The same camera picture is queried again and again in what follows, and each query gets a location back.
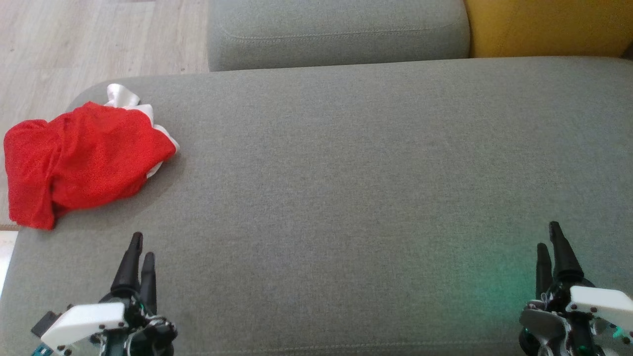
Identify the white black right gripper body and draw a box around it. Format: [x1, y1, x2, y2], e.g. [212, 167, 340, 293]
[518, 279, 633, 356]

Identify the red basketball jersey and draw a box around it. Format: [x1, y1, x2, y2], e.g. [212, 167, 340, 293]
[3, 119, 62, 231]

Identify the grey sofa back cushion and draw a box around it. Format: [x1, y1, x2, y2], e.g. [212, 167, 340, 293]
[207, 0, 470, 72]

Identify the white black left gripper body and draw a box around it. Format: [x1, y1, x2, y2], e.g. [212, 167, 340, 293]
[41, 292, 179, 356]

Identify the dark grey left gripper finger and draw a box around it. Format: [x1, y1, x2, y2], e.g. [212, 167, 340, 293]
[110, 231, 144, 297]
[140, 252, 158, 314]

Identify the red shorts white band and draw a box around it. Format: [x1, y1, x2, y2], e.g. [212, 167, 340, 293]
[49, 83, 180, 211]

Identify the grey sofa seat cushion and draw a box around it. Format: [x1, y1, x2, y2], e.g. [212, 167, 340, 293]
[0, 56, 633, 356]

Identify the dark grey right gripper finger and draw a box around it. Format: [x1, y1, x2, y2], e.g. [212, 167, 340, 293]
[536, 242, 553, 300]
[548, 221, 585, 285]

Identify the yellow sofa cushion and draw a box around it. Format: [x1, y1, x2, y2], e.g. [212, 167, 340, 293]
[464, 0, 633, 59]

